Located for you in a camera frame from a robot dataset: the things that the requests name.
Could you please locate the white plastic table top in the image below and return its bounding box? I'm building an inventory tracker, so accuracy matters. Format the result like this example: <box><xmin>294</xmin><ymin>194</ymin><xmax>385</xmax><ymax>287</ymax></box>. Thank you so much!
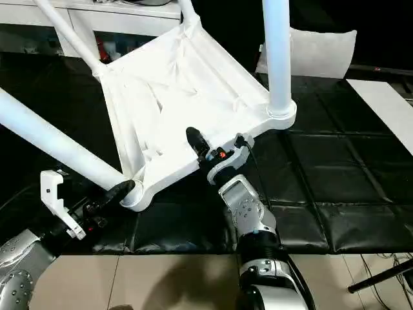
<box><xmin>92</xmin><ymin>22</ymin><xmax>297</xmax><ymax>212</ymax></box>

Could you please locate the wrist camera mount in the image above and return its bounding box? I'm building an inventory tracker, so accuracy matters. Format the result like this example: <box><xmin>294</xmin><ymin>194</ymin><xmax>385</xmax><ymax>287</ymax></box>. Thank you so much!
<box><xmin>40</xmin><ymin>169</ymin><xmax>87</xmax><ymax>240</ymax></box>
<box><xmin>206</xmin><ymin>132</ymin><xmax>256</xmax><ymax>185</ymax></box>

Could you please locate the dark helmet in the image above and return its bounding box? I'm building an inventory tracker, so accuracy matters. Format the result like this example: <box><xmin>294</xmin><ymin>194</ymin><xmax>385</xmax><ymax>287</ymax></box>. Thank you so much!
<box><xmin>128</xmin><ymin>0</ymin><xmax>177</xmax><ymax>7</ymax></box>

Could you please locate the white flat board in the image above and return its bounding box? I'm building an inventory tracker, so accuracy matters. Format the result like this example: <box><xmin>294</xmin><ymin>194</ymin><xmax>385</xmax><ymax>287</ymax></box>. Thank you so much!
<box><xmin>347</xmin><ymin>78</ymin><xmax>413</xmax><ymax>149</ymax></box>

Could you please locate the black floor bar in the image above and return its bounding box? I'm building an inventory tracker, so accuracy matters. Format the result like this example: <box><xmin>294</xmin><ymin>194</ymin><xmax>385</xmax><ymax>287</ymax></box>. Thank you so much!
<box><xmin>348</xmin><ymin>254</ymin><xmax>413</xmax><ymax>293</ymax></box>

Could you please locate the red bottle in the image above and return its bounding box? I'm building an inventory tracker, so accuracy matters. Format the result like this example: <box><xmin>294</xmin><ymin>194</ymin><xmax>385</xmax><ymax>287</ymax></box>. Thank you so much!
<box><xmin>96</xmin><ymin>38</ymin><xmax>109</xmax><ymax>62</ymax></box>

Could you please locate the white plastic table leg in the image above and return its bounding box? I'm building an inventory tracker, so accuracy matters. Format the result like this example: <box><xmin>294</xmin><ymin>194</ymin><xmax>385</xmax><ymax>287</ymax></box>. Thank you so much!
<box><xmin>177</xmin><ymin>0</ymin><xmax>203</xmax><ymax>32</ymax></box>
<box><xmin>261</xmin><ymin>0</ymin><xmax>293</xmax><ymax>112</ymax></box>
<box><xmin>0</xmin><ymin>87</ymin><xmax>136</xmax><ymax>198</ymax></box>
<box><xmin>32</xmin><ymin>0</ymin><xmax>109</xmax><ymax>77</ymax></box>

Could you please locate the black cabinet gold label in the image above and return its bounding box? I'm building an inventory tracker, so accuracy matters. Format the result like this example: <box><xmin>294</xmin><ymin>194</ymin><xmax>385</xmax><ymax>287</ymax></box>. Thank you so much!
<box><xmin>180</xmin><ymin>0</ymin><xmax>323</xmax><ymax>75</ymax></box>

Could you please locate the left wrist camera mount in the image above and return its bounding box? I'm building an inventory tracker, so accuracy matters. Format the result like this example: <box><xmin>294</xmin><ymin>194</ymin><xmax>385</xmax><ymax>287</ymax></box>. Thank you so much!
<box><xmin>40</xmin><ymin>169</ymin><xmax>87</xmax><ymax>240</ymax></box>

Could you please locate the white cabinet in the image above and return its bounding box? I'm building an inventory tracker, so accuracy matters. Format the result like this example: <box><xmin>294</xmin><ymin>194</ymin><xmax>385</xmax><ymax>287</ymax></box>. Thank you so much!
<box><xmin>0</xmin><ymin>0</ymin><xmax>183</xmax><ymax>59</ymax></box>

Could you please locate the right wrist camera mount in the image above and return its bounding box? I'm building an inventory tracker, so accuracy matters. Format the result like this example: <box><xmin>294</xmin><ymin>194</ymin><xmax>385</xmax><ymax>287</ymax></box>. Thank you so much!
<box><xmin>206</xmin><ymin>132</ymin><xmax>256</xmax><ymax>185</ymax></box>

